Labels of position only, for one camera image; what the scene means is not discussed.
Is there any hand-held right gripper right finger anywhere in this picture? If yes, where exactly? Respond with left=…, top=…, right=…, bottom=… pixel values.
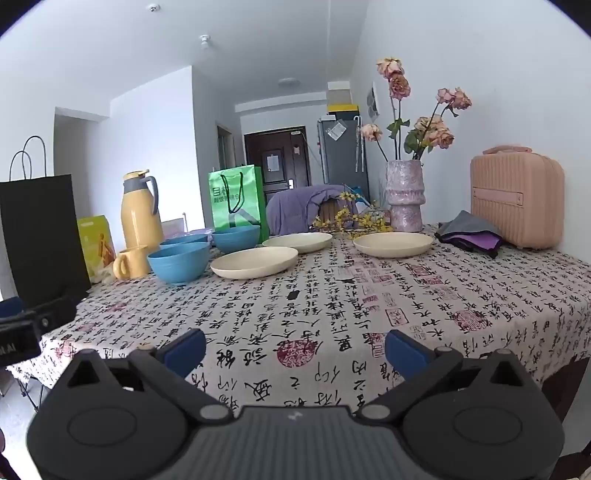
left=355, top=329, right=535, bottom=422

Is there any grey refrigerator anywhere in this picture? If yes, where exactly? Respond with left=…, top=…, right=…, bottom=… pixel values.
left=317, top=115, right=370, bottom=195

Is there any yellow flower branch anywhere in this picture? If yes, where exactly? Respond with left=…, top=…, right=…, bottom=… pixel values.
left=311, top=191, right=395, bottom=234

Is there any white umbrella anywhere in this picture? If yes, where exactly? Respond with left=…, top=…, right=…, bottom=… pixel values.
left=355, top=116, right=366, bottom=172

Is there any bunch of dried pink roses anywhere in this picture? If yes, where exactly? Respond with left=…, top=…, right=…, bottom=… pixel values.
left=360, top=58, right=472, bottom=162

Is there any wooden chair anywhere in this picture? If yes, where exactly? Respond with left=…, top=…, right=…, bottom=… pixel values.
left=318, top=196, right=356, bottom=227

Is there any purple jacket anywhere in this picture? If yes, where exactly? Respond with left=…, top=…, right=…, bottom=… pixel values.
left=267, top=184, right=358, bottom=236

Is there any yellow thermos jug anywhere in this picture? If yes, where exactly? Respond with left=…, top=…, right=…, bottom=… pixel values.
left=121, top=169, right=163, bottom=254

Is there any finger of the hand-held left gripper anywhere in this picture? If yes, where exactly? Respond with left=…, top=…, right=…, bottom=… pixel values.
left=33, top=295, right=78, bottom=331
left=0, top=296, right=25, bottom=320

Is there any grey interior door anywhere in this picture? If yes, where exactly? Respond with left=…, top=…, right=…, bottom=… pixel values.
left=216, top=122, right=234, bottom=171

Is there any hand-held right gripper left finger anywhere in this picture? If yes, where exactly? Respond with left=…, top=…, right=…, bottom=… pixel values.
left=56, top=329, right=236, bottom=423

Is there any yellow snack box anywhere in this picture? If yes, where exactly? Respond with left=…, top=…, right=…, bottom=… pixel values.
left=76, top=215, right=116, bottom=283

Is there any cream plate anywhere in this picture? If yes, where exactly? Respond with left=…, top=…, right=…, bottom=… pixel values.
left=353, top=232, right=434, bottom=258
left=210, top=247, right=300, bottom=280
left=262, top=232, right=334, bottom=254

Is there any pink speckled vase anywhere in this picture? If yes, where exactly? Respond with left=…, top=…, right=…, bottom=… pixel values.
left=385, top=160, right=424, bottom=233

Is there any blue bowl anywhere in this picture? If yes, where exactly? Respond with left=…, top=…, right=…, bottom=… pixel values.
left=148, top=241, right=211, bottom=285
left=211, top=224, right=261, bottom=254
left=159, top=234, right=209, bottom=250

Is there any yellow mug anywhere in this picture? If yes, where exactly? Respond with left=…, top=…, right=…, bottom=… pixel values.
left=113, top=246, right=151, bottom=280

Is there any printed calligraphy tablecloth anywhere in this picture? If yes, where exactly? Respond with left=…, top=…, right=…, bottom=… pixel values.
left=9, top=224, right=591, bottom=416

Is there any dark brown entrance door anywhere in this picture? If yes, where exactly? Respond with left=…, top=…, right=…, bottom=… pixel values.
left=244, top=126, right=311, bottom=195

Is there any pink hard-shell case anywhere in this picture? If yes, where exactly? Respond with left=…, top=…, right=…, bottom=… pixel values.
left=470, top=146, right=565, bottom=251

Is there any black paper bag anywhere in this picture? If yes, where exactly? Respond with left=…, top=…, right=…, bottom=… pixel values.
left=0, top=135, right=92, bottom=306

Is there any green paper bag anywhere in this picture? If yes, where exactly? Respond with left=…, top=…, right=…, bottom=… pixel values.
left=208, top=165, right=270, bottom=243

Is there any grey and purple cloth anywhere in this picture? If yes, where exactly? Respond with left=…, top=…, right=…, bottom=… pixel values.
left=435, top=210, right=504, bottom=259

